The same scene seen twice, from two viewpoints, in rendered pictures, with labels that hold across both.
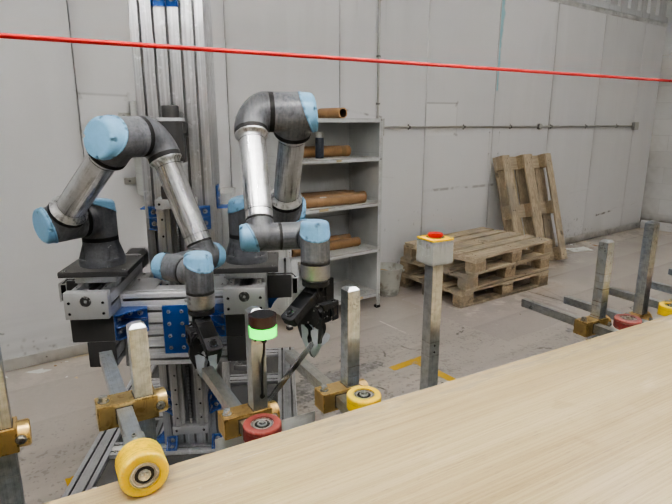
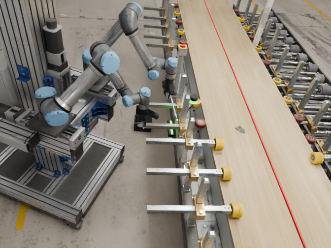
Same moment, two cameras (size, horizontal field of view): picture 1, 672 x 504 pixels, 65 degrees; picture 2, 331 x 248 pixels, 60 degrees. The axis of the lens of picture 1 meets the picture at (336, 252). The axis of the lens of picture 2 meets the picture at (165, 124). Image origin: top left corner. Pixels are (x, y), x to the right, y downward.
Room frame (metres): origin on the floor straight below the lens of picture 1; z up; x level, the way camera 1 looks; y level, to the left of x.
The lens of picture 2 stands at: (0.68, 1.77, 2.34)
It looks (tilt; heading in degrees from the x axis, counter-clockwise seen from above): 43 degrees down; 290
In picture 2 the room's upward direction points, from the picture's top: 9 degrees clockwise
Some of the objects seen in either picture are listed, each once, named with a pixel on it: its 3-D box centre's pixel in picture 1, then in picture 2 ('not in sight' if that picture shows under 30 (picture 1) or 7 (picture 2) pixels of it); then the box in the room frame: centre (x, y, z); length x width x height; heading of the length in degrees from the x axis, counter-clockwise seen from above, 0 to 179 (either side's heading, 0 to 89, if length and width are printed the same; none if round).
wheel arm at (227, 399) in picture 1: (233, 408); (174, 126); (1.16, 0.25, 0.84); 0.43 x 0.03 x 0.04; 29
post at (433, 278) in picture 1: (431, 340); (177, 76); (1.37, -0.26, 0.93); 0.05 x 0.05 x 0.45; 29
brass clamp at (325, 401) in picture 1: (342, 394); (179, 105); (1.23, -0.02, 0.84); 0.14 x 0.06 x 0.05; 119
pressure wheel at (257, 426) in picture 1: (263, 445); (199, 126); (0.99, 0.15, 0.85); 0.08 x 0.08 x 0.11
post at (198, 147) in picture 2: (4, 446); (191, 169); (0.87, 0.62, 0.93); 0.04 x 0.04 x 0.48; 29
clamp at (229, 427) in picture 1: (249, 418); (182, 125); (1.11, 0.20, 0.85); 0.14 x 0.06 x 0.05; 119
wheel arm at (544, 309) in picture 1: (572, 319); (164, 46); (1.77, -0.84, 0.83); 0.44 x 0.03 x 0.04; 29
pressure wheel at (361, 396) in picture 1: (363, 414); (195, 105); (1.11, -0.06, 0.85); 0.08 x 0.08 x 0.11
